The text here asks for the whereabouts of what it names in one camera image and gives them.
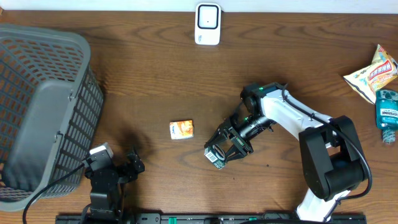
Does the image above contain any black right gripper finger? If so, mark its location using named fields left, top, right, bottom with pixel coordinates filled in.
left=204, top=123, right=232, bottom=149
left=225, top=142, right=248, bottom=162

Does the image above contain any green round-label box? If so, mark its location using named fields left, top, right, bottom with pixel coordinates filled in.
left=204, top=144, right=226, bottom=169

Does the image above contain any small orange packet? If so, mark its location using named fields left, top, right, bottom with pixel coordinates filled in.
left=169, top=120, right=194, bottom=140

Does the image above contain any teal mouthwash bottle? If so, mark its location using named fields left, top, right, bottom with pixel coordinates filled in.
left=376, top=89, right=397, bottom=145

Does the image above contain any yellow snack bag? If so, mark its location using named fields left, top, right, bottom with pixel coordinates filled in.
left=343, top=44, right=397, bottom=104

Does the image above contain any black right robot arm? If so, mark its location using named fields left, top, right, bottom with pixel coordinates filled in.
left=204, top=83, right=373, bottom=223

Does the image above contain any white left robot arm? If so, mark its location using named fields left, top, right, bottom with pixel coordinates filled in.
left=80, top=143, right=145, bottom=223

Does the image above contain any grey plastic basket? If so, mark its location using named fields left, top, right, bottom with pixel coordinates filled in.
left=1, top=24, right=104, bottom=212

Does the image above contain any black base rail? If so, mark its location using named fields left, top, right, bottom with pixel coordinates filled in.
left=55, top=212, right=367, bottom=224

